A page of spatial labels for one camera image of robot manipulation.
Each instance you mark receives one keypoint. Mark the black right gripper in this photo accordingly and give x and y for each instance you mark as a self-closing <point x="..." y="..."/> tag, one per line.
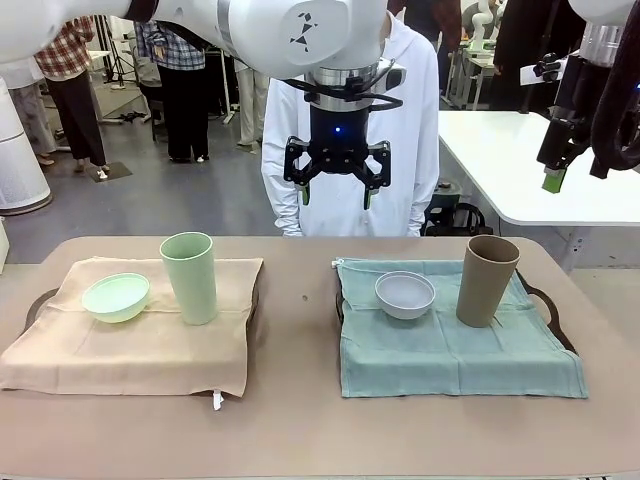
<point x="575" y="90"/>

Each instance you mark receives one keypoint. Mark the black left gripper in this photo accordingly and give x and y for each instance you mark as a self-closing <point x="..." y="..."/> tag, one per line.
<point x="340" y="145"/>

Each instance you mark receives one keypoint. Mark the pale blue-white bowl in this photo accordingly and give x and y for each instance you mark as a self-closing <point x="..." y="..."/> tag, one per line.
<point x="405" y="306"/>

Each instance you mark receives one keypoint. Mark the brown tall cup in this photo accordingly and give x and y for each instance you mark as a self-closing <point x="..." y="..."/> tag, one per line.
<point x="482" y="295"/>

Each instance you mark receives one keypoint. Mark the pale green tall cup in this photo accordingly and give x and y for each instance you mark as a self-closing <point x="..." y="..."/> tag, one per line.
<point x="192" y="285"/>

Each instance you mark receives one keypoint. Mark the teal cloth mat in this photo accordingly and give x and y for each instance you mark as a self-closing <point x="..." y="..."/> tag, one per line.
<point x="400" y="360"/>

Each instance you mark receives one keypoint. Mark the pale green bowl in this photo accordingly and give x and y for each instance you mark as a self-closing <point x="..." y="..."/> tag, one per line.
<point x="115" y="305"/>

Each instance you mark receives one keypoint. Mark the beige cloth mat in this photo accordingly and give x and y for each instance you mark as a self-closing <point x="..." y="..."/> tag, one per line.
<point x="125" y="350"/>

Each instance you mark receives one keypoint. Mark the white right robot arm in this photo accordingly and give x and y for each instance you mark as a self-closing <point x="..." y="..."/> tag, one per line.
<point x="605" y="30"/>

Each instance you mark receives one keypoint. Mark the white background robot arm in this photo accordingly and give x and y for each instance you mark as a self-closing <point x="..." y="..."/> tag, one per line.
<point x="480" y="22"/>

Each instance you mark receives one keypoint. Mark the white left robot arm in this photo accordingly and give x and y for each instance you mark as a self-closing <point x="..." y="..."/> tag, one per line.
<point x="300" y="30"/>

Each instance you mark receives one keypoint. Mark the white table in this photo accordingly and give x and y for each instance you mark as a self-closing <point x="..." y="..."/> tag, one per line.
<point x="500" y="170"/>

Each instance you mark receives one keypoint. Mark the person in white hoodie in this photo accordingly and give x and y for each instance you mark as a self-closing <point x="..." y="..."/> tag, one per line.
<point x="425" y="125"/>

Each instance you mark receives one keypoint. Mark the person in black coat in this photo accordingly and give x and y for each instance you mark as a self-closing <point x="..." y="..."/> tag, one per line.
<point x="515" y="55"/>

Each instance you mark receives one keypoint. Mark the person in black top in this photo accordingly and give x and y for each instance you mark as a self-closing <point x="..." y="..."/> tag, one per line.
<point x="250" y="100"/>

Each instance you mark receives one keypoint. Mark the black backpack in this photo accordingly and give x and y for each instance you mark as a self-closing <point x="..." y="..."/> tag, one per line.
<point x="457" y="220"/>

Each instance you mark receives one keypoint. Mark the person in blue plaid shirt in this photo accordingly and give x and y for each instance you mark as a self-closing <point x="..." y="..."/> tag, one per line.
<point x="180" y="75"/>

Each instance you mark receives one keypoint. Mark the black floor plate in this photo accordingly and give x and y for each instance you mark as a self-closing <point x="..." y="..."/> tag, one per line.
<point x="112" y="171"/>

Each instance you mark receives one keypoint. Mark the black tripod stand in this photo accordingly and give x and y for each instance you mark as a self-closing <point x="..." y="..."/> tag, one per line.
<point x="117" y="60"/>

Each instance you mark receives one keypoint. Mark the person in red plaid shirt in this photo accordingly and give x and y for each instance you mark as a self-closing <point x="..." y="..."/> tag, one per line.
<point x="65" y="65"/>

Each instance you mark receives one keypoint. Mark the white box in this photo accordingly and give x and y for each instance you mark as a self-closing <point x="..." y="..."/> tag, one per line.
<point x="3" y="245"/>

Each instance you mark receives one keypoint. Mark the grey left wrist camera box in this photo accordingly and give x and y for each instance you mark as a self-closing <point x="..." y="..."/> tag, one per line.
<point x="394" y="77"/>

